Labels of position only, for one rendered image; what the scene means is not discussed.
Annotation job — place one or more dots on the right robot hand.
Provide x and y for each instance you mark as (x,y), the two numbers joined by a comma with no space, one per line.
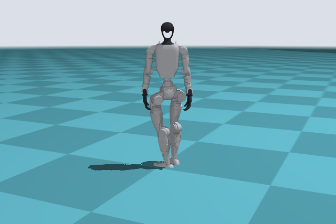
(189,100)

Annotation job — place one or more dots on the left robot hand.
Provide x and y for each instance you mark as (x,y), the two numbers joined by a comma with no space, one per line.
(145,99)

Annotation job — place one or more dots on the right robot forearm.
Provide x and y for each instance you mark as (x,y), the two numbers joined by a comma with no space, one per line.
(187,82)

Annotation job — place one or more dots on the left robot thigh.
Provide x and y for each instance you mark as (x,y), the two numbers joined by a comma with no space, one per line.
(156,112)

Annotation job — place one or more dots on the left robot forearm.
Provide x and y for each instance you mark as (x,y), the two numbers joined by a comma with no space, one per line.
(146,81)

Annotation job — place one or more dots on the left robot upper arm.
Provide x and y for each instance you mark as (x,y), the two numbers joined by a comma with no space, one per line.
(149,59)

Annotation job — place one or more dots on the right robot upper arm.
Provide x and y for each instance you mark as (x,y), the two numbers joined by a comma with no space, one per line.
(185,59)

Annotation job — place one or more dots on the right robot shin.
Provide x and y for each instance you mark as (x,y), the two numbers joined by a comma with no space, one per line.
(175,142)

